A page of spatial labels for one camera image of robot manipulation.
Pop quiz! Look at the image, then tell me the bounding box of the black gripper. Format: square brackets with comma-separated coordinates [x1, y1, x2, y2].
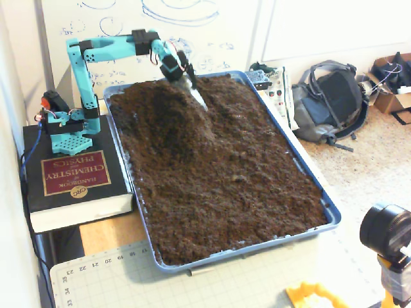
[162, 51, 209, 112]

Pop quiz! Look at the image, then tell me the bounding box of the brown soil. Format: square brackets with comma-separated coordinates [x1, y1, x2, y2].
[107, 73, 330, 266]

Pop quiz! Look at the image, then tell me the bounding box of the whiteboard with blue drawings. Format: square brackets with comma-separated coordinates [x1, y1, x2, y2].
[35, 0, 261, 97]

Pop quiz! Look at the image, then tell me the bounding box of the grey backpack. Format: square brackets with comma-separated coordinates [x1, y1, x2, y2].
[290, 60, 371, 152]

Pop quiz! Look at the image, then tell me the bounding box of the black chemistry handbook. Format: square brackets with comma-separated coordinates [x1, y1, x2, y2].
[22, 115, 136, 234]

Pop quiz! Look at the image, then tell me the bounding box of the small metal rod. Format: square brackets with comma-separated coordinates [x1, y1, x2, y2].
[188, 266, 216, 277]

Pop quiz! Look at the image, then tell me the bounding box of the blue plastic tray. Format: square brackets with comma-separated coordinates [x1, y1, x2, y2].
[102, 69, 342, 274]

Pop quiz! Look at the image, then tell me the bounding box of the cardboard box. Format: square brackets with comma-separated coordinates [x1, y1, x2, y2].
[365, 53, 411, 115]

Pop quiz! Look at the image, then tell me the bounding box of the black fabric item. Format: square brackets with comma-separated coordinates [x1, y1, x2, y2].
[371, 52, 411, 94]

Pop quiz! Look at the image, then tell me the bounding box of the pale green cutting mat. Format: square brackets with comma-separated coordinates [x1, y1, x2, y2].
[49, 230, 391, 308]

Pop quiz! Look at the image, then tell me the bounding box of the yellow plastic clamp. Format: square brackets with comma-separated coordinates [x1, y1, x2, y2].
[285, 281, 351, 308]

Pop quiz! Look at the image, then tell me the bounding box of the blue cable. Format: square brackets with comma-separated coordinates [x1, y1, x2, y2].
[18, 124, 44, 190]

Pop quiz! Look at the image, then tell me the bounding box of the black strap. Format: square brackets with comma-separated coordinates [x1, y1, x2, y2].
[390, 108, 411, 125]

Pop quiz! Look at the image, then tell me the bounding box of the black round camera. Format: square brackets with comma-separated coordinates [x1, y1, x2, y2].
[359, 201, 411, 257]

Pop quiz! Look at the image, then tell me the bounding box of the black cable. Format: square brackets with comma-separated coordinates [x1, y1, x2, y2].
[19, 153, 57, 308]

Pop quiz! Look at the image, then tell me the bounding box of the yellow taped camera mount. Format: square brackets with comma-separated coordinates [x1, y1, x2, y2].
[377, 253, 411, 307]

